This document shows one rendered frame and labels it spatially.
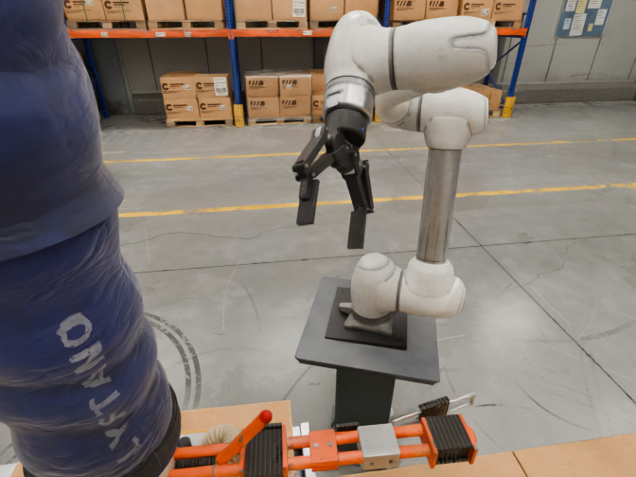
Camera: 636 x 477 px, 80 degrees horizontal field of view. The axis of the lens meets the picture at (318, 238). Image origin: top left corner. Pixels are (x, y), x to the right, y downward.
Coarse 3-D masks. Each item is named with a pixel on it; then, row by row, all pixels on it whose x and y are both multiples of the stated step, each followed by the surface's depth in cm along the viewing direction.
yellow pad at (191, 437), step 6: (186, 432) 87; (192, 432) 87; (198, 432) 87; (204, 432) 87; (180, 438) 83; (186, 438) 82; (192, 438) 85; (198, 438) 85; (180, 444) 81; (186, 444) 81; (192, 444) 84; (198, 444) 84; (216, 462) 81
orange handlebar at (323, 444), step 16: (320, 432) 74; (352, 432) 74; (400, 432) 74; (416, 432) 74; (192, 448) 71; (208, 448) 71; (224, 448) 71; (288, 448) 72; (320, 448) 71; (336, 448) 71; (400, 448) 71; (416, 448) 71; (224, 464) 69; (288, 464) 69; (304, 464) 69; (320, 464) 69; (336, 464) 70; (352, 464) 70
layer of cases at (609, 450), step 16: (544, 448) 127; (560, 448) 127; (576, 448) 127; (592, 448) 127; (608, 448) 127; (624, 448) 127; (448, 464) 123; (464, 464) 123; (480, 464) 123; (496, 464) 123; (512, 464) 123; (528, 464) 123; (544, 464) 123; (560, 464) 123; (576, 464) 123; (592, 464) 123; (608, 464) 123; (624, 464) 123
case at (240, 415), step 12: (216, 408) 94; (228, 408) 94; (240, 408) 94; (252, 408) 94; (264, 408) 94; (276, 408) 94; (288, 408) 94; (192, 420) 92; (204, 420) 92; (216, 420) 92; (228, 420) 92; (240, 420) 92; (252, 420) 92; (276, 420) 92; (288, 420) 92; (240, 432) 89; (288, 432) 89; (288, 456) 84
